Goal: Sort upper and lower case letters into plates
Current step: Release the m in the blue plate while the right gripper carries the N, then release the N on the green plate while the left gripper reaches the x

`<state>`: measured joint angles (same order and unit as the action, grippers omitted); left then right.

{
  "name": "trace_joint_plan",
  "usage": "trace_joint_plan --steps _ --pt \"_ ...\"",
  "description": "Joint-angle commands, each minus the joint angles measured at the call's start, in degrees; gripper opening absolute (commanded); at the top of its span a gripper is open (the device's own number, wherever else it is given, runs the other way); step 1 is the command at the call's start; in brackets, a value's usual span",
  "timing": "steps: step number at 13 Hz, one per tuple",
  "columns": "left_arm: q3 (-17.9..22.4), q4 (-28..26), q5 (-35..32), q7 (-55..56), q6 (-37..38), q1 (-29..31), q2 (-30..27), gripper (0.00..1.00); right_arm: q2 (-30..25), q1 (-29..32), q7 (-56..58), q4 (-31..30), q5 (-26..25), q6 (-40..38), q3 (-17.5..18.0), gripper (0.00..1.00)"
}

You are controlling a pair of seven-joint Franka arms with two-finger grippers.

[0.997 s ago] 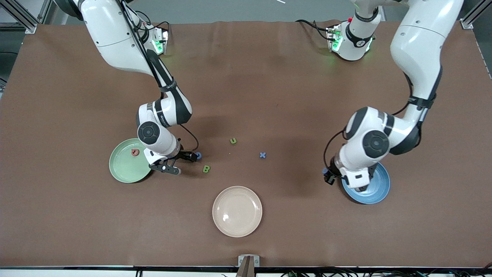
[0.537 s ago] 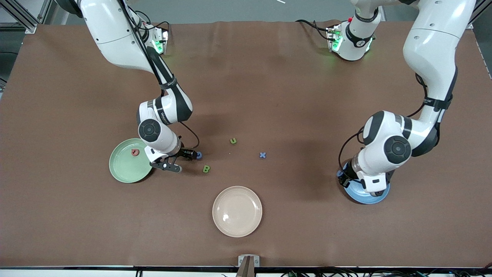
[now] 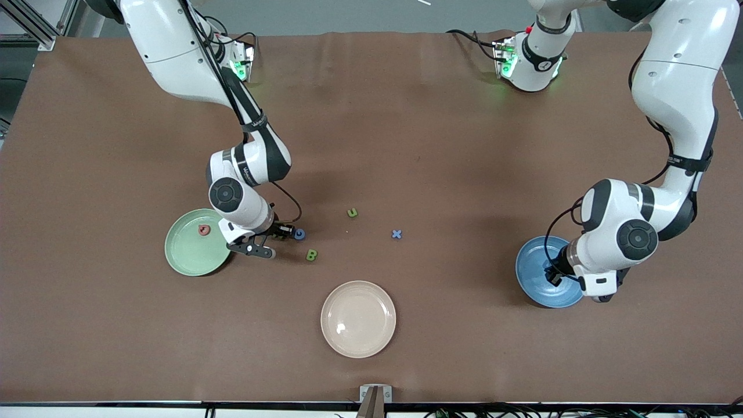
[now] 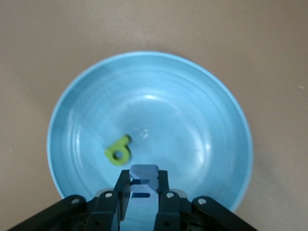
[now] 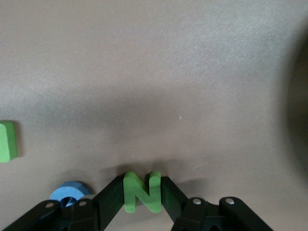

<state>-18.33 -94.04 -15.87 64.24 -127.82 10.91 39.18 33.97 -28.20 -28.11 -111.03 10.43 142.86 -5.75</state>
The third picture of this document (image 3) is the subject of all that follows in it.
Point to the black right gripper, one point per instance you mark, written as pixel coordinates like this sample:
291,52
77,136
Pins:
279,229

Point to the brown table mat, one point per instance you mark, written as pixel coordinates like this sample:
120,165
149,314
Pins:
406,145

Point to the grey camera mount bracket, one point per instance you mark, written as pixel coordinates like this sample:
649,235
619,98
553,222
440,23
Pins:
375,400

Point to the blue plate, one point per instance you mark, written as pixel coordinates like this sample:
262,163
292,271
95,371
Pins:
531,273

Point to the blue foam letter G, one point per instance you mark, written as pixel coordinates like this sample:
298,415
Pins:
295,234

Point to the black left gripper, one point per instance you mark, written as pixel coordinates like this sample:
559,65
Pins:
555,269

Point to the aluminium frame profile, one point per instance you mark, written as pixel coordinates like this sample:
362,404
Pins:
29,23

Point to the black table edge strip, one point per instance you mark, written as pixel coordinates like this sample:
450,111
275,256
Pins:
116,403

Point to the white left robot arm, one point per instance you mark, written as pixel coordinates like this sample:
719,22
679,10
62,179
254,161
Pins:
679,69

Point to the green plate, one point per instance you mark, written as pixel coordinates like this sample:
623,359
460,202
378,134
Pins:
191,255

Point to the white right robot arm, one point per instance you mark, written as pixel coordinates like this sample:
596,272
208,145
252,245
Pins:
174,52

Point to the red foam letter Q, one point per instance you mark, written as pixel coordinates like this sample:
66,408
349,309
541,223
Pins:
200,231

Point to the green foam letter B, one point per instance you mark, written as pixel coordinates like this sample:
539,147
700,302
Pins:
312,255

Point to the beige plate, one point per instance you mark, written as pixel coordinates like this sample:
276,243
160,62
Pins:
358,319

